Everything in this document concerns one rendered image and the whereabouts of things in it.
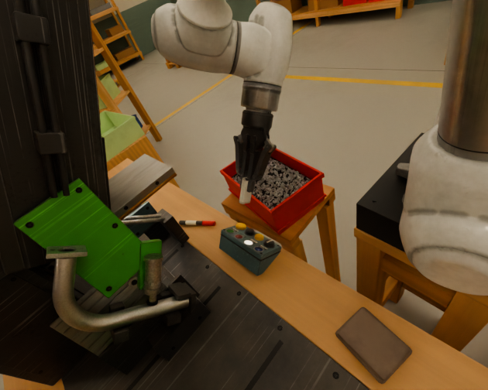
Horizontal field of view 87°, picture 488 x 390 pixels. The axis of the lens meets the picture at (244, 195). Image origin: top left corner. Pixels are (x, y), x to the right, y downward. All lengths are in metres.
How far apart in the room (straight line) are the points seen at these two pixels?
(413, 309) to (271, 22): 1.41
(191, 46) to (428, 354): 0.69
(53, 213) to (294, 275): 0.49
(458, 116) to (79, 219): 0.56
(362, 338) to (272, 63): 0.55
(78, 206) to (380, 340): 0.57
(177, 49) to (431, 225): 0.51
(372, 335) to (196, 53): 0.61
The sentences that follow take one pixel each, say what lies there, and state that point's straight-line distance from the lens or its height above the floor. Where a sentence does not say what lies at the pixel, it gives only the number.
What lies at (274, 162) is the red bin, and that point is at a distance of 0.96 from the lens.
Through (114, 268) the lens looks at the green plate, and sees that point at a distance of 0.57.
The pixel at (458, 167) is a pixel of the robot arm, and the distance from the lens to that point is 0.38.
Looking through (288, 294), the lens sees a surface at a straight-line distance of 0.62.
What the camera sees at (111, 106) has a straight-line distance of 3.16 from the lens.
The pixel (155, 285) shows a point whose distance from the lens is 0.57.
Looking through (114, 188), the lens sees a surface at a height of 1.13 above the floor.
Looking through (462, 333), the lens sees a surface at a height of 0.63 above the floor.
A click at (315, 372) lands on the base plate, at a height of 0.90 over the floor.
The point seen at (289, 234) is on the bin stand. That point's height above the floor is 0.80.
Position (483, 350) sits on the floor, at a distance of 1.61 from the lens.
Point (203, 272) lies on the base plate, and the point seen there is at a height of 0.90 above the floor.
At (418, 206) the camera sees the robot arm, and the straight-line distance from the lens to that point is 0.41.
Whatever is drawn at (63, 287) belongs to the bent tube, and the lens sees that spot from 0.53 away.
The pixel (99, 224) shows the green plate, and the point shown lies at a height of 1.19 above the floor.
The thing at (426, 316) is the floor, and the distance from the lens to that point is 1.60.
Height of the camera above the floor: 1.46
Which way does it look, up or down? 42 degrees down
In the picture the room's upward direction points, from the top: 23 degrees counter-clockwise
